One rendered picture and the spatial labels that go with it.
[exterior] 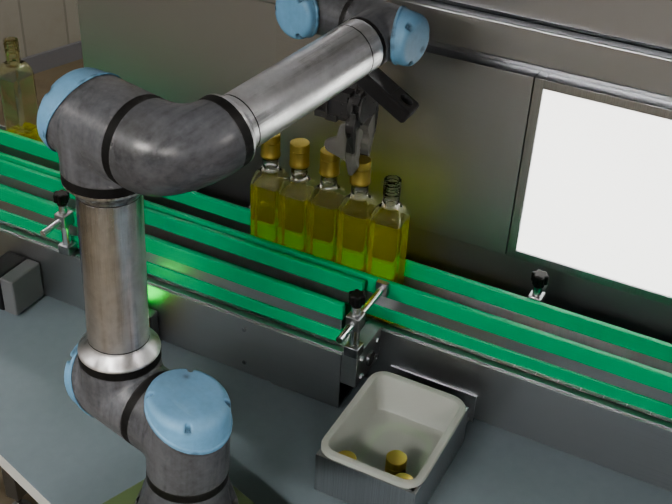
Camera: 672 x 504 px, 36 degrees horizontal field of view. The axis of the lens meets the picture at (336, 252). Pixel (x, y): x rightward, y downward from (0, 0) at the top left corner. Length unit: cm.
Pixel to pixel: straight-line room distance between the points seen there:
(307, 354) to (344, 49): 63
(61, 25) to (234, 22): 300
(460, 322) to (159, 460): 58
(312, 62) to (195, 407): 48
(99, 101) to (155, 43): 82
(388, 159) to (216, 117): 69
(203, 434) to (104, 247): 28
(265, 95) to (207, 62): 75
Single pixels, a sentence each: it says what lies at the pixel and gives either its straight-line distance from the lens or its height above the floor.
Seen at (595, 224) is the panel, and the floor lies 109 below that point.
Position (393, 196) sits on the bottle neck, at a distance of 171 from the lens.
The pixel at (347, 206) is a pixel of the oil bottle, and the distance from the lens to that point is 174.
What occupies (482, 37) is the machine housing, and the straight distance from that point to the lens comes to 169.
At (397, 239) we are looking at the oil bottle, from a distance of 173.
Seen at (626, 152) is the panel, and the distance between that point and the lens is 169.
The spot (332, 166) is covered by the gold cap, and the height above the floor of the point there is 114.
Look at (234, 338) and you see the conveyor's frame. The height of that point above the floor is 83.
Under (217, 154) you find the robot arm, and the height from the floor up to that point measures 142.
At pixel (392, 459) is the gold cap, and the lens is 166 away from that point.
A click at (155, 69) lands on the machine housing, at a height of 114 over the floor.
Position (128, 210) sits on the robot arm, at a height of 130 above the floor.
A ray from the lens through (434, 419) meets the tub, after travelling 177.
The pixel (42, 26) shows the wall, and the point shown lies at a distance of 484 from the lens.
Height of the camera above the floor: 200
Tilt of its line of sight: 34 degrees down
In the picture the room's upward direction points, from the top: 3 degrees clockwise
